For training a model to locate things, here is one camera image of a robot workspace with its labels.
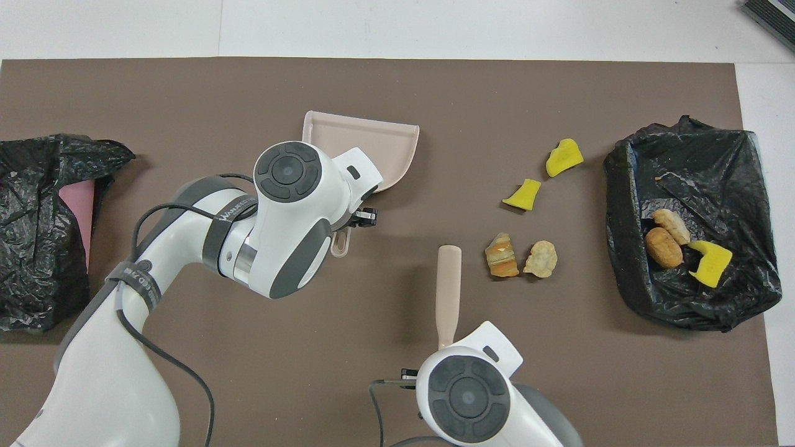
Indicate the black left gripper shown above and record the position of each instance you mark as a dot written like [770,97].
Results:
[353,218]

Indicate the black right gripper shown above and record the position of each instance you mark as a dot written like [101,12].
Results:
[408,374]

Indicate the beige plastic dustpan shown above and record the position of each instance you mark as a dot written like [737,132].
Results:
[366,143]

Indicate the beige brush with black bristles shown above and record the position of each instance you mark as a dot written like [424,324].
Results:
[448,292]

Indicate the toy croissant pastry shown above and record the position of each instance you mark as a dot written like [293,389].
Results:
[501,255]
[672,225]

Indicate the yellow sponge chunk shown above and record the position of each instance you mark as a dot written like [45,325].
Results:
[711,266]
[564,158]
[523,195]

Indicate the pale toy pastry piece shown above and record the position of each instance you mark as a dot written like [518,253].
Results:
[540,259]

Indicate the brown toy bread roll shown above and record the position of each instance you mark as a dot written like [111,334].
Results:
[663,248]

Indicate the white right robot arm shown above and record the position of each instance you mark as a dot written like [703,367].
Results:
[472,397]

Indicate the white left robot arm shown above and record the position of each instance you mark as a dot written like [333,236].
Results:
[286,217]

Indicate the pink plastic bin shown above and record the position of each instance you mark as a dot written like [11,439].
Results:
[77,211]

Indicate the black bag lined open bin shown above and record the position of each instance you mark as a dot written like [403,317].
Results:
[683,155]

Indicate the crumpled black trash bag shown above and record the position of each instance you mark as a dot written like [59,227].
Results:
[31,248]

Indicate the brown table mat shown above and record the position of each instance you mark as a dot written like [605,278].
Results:
[397,87]

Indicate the dark ribbed corner object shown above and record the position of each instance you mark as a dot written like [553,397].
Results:
[770,15]

